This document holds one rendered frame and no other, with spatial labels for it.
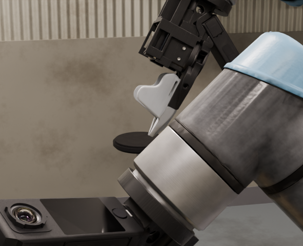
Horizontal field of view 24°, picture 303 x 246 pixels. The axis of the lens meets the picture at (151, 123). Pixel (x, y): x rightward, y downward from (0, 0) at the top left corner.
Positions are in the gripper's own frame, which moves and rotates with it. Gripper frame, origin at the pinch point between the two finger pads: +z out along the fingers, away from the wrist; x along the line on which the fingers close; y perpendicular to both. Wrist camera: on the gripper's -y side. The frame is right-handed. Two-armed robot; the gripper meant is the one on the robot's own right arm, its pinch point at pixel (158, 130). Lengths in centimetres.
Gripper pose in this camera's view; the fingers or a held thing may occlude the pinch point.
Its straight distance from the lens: 100.4
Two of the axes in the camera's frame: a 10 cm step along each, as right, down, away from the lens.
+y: -8.8, -4.4, -1.8
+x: 1.6, 0.8, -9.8
